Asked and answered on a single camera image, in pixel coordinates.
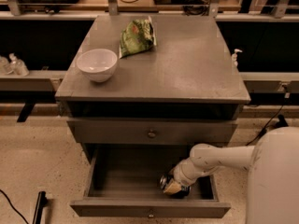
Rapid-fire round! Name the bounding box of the black floor cable right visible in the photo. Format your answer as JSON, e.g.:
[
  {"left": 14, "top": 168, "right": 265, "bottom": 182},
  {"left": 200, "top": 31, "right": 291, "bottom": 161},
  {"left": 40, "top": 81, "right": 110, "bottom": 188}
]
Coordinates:
[{"left": 246, "top": 91, "right": 291, "bottom": 147}]

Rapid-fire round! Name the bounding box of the grey drawer cabinet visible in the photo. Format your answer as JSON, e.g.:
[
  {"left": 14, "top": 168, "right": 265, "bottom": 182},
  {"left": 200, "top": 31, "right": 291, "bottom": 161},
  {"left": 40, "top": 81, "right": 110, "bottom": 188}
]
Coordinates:
[{"left": 56, "top": 15, "right": 250, "bottom": 158}]

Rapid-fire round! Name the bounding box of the closed grey top drawer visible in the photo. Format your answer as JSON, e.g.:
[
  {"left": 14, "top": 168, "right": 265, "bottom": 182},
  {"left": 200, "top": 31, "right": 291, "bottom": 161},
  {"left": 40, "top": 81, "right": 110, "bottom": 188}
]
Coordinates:
[{"left": 67, "top": 118, "right": 237, "bottom": 145}]

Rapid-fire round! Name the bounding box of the white ceramic bowl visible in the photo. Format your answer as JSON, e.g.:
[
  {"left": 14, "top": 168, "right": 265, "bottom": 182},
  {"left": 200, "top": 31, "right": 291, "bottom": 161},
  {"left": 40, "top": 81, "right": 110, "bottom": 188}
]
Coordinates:
[{"left": 76, "top": 49, "right": 118, "bottom": 82}]

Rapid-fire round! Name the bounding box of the blue pepsi can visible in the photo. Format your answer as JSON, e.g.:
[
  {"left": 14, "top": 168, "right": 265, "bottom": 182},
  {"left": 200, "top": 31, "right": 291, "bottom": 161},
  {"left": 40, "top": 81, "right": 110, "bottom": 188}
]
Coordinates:
[{"left": 160, "top": 174, "right": 191, "bottom": 198}]

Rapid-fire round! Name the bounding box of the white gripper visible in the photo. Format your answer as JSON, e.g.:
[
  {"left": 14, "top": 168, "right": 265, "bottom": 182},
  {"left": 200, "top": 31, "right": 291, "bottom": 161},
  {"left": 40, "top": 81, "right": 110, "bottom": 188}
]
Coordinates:
[{"left": 163, "top": 159, "right": 203, "bottom": 195}]

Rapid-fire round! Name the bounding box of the white pump bottle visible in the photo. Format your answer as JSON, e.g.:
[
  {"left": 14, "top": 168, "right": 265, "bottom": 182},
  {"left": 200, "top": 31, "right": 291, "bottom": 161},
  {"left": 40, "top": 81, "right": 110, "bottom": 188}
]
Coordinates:
[{"left": 231, "top": 49, "right": 243, "bottom": 67}]

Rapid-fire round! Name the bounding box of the clear plastic bottle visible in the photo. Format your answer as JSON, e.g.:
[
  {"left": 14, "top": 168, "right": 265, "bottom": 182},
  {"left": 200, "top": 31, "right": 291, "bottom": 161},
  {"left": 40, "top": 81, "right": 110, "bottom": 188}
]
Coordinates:
[{"left": 0, "top": 56, "right": 13, "bottom": 75}]

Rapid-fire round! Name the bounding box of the black floor cable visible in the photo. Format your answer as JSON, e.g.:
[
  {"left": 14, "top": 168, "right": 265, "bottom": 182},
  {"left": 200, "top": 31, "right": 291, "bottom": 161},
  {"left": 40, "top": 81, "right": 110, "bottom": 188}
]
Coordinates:
[
  {"left": 0, "top": 188, "right": 31, "bottom": 224},
  {"left": 246, "top": 91, "right": 291, "bottom": 147}
]

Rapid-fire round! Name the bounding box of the clear sanitizer bottle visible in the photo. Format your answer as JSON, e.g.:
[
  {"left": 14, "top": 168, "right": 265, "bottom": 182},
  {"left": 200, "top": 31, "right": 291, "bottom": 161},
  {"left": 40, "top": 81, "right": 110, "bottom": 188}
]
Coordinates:
[{"left": 9, "top": 53, "right": 29, "bottom": 77}]

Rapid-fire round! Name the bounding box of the green chip bag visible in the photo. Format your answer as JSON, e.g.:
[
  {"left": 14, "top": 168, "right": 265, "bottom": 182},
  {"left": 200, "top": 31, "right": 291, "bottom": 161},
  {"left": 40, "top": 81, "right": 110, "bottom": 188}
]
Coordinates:
[{"left": 119, "top": 16, "right": 157, "bottom": 59}]

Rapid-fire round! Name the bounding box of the black floor stand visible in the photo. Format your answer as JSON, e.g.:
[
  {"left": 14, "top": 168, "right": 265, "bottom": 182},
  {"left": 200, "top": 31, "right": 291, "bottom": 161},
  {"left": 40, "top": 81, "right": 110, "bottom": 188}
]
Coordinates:
[{"left": 32, "top": 191, "right": 48, "bottom": 224}]

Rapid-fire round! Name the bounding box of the black floor cable left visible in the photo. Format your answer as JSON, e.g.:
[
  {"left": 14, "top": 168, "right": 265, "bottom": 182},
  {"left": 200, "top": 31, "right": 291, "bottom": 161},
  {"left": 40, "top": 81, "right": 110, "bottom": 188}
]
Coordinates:
[{"left": 0, "top": 188, "right": 31, "bottom": 224}]

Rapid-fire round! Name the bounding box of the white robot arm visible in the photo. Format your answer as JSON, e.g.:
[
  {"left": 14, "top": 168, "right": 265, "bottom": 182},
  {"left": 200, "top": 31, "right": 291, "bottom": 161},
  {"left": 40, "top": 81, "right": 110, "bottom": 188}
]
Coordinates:
[{"left": 160, "top": 127, "right": 299, "bottom": 224}]

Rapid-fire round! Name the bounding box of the open grey middle drawer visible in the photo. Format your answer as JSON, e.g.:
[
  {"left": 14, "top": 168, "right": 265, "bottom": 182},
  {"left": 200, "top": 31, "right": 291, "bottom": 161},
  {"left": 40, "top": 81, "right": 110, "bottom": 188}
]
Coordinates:
[{"left": 70, "top": 145, "right": 231, "bottom": 218}]

